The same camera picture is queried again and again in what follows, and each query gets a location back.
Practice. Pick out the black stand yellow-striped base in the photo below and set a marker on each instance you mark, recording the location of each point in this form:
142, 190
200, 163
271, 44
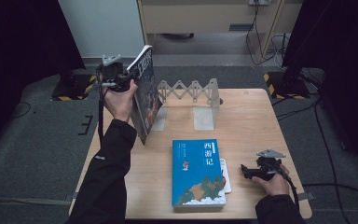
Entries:
74, 88
287, 88

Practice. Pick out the dark cover magazine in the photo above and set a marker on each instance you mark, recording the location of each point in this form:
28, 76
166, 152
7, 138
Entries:
147, 96

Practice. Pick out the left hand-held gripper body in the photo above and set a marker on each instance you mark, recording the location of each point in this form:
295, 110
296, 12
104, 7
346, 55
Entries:
113, 74

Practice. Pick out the white caterpillar picture book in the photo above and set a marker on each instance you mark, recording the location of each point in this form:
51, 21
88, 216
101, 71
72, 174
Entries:
226, 177

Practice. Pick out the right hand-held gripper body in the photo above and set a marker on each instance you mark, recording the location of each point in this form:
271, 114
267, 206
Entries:
268, 165

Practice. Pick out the white power socket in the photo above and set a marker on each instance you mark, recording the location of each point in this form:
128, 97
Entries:
259, 2

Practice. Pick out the white partition panel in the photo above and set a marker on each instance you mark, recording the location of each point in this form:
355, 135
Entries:
102, 28

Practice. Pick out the grey tape piece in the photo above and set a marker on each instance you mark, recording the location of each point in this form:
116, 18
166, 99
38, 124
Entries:
70, 196
306, 196

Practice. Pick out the black curtain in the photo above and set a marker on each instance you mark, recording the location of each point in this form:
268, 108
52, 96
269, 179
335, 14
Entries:
18, 37
341, 40

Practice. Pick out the person's left hand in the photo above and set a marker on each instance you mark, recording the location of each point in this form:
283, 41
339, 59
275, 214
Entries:
119, 104

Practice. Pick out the thick blue book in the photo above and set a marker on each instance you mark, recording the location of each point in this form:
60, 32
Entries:
197, 174

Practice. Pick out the person's right hand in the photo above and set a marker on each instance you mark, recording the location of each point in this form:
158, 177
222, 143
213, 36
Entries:
276, 185

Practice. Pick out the metal extendable book rack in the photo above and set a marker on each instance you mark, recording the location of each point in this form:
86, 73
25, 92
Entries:
203, 118

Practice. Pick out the light wooden cabinet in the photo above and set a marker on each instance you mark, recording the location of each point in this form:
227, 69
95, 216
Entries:
199, 18

